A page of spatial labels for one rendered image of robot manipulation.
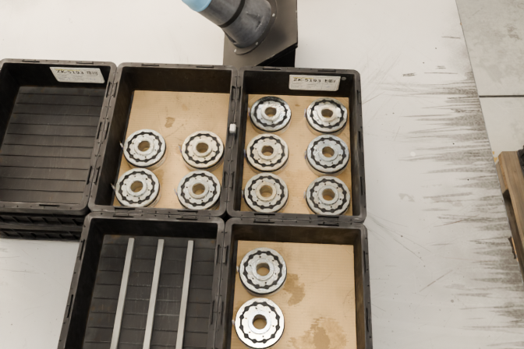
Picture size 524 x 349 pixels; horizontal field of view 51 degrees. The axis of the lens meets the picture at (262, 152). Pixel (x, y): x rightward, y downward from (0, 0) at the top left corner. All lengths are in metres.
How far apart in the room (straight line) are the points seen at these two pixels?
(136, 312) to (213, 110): 0.53
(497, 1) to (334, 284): 2.06
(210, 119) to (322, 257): 0.45
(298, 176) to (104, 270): 0.49
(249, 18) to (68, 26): 0.63
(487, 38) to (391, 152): 1.39
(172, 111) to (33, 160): 0.36
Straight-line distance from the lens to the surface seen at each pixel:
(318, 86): 1.40
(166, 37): 1.75
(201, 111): 1.42
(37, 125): 1.51
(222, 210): 1.18
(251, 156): 1.31
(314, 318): 1.21
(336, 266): 1.25
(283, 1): 1.53
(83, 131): 1.46
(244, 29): 1.50
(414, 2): 1.87
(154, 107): 1.44
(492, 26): 2.88
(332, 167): 1.31
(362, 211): 1.19
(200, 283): 1.24
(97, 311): 1.27
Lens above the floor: 2.02
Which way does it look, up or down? 62 degrees down
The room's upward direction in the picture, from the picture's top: 1 degrees counter-clockwise
